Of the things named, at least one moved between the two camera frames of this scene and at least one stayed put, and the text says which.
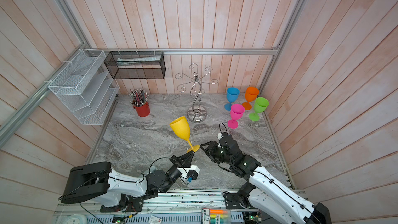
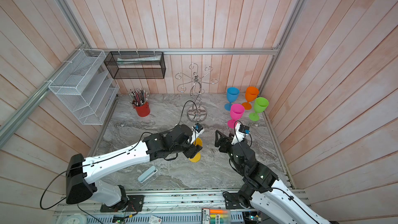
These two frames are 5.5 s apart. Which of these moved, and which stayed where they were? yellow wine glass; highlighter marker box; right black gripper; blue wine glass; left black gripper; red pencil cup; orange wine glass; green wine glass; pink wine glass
Moved: right black gripper; left black gripper; yellow wine glass
Stayed: blue wine glass; red pencil cup; green wine glass; orange wine glass; highlighter marker box; pink wine glass
